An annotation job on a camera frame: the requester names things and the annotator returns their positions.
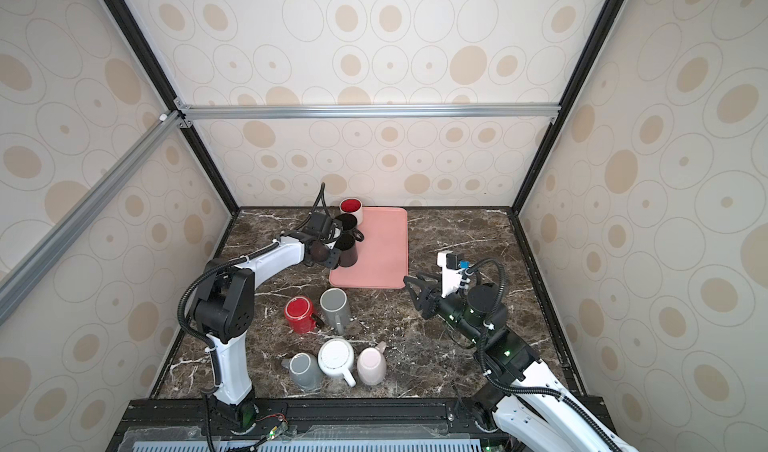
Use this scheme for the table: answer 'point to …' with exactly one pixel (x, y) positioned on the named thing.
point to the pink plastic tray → (382, 254)
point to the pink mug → (372, 364)
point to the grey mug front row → (304, 371)
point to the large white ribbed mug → (335, 358)
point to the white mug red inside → (350, 205)
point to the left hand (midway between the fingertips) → (337, 249)
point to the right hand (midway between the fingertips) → (413, 277)
